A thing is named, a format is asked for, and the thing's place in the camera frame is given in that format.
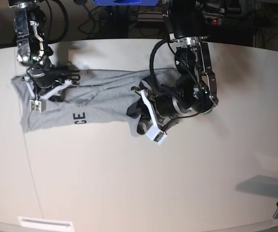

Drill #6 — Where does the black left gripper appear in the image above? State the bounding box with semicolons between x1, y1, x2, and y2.
126;90;191;135

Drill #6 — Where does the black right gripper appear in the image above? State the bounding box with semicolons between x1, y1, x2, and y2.
26;64;80;102

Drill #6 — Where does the grey T-shirt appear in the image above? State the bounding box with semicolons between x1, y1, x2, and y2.
10;68;185;138

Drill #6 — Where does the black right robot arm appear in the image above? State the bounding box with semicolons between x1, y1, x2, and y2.
8;0;80;102

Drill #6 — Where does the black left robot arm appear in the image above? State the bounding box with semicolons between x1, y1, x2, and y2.
126;0;219;135

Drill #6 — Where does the blue plastic box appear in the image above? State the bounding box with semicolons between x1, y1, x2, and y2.
93;0;158;6

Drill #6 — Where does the white power strip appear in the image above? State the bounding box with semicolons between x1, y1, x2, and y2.
204;14;224;25

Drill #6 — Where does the white label strip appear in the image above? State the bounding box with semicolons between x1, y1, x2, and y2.
18;217;75;232

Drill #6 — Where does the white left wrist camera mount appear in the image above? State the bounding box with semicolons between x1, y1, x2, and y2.
131;86;168;145

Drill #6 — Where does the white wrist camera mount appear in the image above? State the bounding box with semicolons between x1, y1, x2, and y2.
21;74;81;113
131;86;168;145

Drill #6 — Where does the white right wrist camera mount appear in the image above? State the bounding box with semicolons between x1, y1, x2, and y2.
21;74;81;113

